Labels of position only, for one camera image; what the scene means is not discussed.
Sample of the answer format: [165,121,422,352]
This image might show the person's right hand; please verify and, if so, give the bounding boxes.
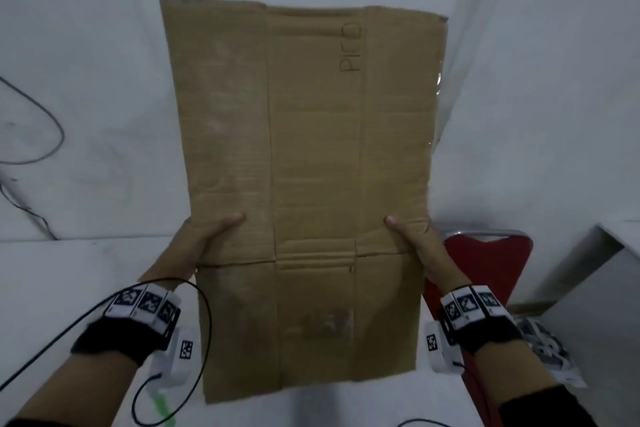
[383,213,469,295]

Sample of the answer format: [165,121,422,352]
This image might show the white side desk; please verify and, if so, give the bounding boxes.
[515,219,640,322]

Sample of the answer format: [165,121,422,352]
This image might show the brown cardboard box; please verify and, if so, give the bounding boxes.
[159,0,449,405]

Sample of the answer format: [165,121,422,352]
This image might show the grey looped wall cable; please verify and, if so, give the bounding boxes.
[0,75,66,165]

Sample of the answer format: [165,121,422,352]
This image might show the white table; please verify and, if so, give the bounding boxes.
[0,236,481,427]

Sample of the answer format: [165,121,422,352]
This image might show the red chair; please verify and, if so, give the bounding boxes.
[422,229,533,427]

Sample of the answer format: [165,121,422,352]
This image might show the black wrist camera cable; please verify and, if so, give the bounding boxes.
[0,277,213,427]
[397,361,481,427]

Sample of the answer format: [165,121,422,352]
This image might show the person's left forearm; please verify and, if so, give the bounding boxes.
[0,351,140,427]

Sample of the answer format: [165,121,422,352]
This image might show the black marker wrist band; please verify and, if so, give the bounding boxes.
[69,281,196,388]
[425,284,523,374]

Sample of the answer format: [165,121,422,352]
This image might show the green handled knife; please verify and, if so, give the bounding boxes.
[152,389,176,425]

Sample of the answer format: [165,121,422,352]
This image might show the person's right forearm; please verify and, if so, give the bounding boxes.
[472,341,599,427]

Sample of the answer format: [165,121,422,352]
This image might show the person's left hand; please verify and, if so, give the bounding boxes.
[137,213,246,288]

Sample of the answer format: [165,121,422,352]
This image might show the grey white shoes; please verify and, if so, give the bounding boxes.
[515,316,586,388]

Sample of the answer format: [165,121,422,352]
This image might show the thin black wall cable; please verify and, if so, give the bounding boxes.
[0,173,59,242]

